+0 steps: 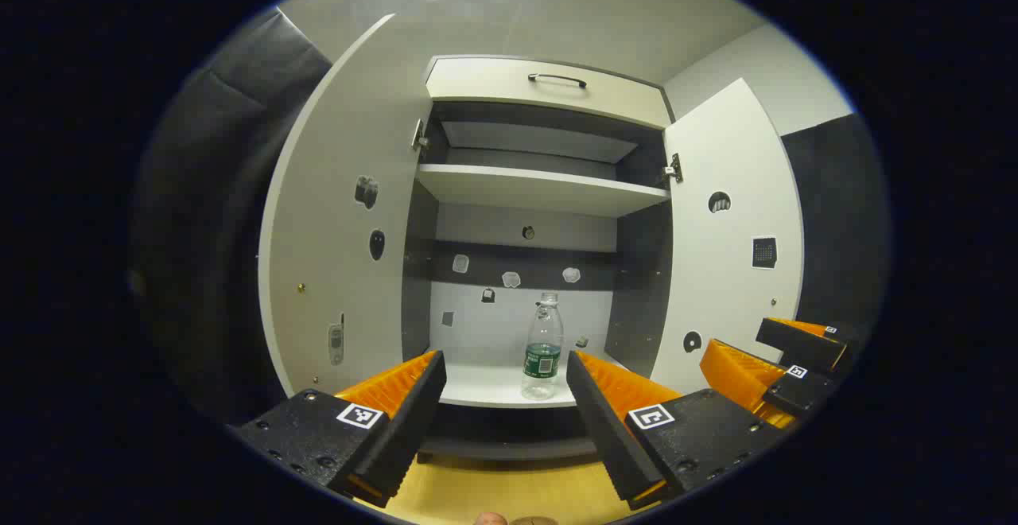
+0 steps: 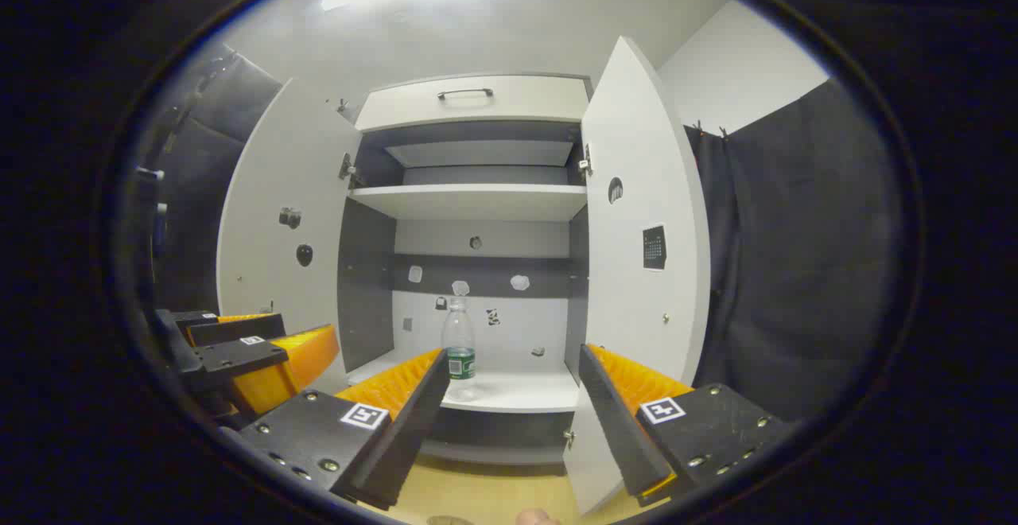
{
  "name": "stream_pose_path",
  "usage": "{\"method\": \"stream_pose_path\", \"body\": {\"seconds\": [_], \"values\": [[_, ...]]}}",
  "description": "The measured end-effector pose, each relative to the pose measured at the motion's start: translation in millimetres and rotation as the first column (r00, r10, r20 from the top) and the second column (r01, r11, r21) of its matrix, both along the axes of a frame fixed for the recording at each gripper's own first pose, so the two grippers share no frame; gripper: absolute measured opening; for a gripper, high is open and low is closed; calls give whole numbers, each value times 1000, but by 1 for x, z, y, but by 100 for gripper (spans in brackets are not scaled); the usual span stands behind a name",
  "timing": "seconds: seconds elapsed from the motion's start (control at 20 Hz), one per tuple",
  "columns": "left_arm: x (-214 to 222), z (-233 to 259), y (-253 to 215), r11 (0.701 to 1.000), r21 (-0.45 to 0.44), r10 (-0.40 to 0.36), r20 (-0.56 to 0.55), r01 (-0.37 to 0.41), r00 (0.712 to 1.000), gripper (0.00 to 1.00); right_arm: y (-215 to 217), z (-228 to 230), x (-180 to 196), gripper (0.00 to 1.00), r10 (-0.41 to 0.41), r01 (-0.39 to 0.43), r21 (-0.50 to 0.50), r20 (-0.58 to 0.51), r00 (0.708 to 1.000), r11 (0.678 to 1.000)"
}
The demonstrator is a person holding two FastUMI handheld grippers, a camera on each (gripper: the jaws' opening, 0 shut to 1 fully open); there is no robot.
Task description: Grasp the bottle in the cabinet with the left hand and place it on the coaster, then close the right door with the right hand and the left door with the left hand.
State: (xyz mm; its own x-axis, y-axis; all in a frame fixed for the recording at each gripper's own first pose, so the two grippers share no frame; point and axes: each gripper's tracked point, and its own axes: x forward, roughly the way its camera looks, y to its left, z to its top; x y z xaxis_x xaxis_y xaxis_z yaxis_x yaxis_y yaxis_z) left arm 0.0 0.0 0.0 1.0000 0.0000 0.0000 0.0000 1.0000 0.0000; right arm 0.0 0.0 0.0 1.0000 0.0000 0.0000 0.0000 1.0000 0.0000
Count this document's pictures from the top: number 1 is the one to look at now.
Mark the black backdrop cloth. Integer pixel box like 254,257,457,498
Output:
131,6,893,426

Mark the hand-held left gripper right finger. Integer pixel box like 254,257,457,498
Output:
566,350,784,510

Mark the white cabinet shelf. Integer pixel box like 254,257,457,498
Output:
415,163,670,218
436,346,629,409

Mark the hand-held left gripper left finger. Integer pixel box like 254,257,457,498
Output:
231,348,448,508

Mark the clear plastic bottle green label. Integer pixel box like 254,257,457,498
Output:
521,292,565,401

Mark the white cabinet drawer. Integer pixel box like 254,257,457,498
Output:
425,56,673,130

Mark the white cabinet door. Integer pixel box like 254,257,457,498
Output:
257,14,434,399
651,77,806,397

